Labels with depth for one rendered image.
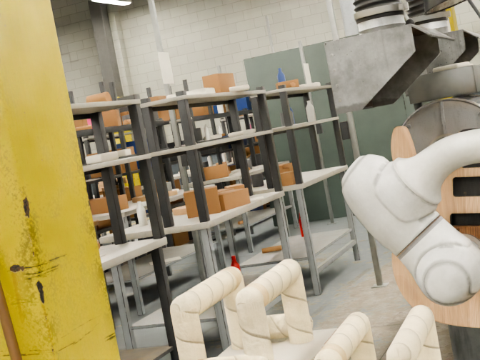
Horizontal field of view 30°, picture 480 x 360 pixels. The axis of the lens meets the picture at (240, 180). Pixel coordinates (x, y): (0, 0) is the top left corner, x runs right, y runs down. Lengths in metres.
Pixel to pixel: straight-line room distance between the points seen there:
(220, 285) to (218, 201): 4.65
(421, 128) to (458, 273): 0.64
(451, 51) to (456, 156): 0.93
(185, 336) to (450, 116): 1.10
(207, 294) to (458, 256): 0.51
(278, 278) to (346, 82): 0.73
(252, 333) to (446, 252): 0.52
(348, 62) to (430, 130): 0.34
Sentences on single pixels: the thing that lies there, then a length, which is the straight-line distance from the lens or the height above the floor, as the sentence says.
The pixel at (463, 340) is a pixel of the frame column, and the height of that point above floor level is 0.80.
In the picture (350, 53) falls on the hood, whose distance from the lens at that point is 1.75.
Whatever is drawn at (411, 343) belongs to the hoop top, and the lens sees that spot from 1.01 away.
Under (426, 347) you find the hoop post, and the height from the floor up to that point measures 1.08.
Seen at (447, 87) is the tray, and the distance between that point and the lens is 2.06.
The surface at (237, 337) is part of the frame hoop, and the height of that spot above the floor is 1.12.
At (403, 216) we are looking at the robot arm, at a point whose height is 1.20.
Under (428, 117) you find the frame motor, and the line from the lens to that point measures 2.02.
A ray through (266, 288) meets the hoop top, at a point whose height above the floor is 1.20.
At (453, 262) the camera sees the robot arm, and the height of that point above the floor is 1.13.
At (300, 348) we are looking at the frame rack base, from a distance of 1.16.
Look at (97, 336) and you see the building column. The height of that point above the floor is 0.97.
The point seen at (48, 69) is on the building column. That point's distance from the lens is 2.20.
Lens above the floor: 1.39
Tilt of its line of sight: 3 degrees down
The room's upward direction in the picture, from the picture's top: 11 degrees counter-clockwise
